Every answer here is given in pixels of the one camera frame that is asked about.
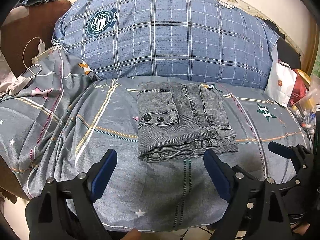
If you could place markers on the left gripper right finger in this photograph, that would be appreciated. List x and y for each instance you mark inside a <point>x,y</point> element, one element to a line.
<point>253,205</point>

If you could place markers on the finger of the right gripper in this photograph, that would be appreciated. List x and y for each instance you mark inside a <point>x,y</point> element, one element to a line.
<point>281,150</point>

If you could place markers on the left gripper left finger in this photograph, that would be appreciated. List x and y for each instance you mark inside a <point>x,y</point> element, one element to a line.
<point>64,210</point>

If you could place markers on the grey denim pants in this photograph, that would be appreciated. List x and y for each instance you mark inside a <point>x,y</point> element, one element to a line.
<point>178,120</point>

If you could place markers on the clear plastic bag clutter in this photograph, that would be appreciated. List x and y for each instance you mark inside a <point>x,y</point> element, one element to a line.
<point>305,108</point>

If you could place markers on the red plastic bag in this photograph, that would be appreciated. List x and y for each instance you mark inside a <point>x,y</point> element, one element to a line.
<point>299,90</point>

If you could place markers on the white paper bag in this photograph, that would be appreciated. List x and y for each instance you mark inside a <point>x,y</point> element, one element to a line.
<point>281,82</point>

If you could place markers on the pale crumpled cloth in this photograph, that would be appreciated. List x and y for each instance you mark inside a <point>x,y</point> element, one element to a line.
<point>11,85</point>

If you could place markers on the brown wooden headboard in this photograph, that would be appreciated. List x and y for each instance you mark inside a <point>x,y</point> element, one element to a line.
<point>24,23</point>

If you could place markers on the blue plaid pillow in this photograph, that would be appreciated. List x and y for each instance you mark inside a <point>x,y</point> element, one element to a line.
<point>194,40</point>

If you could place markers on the white charger with cable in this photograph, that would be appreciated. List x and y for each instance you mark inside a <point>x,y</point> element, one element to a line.
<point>41,48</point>

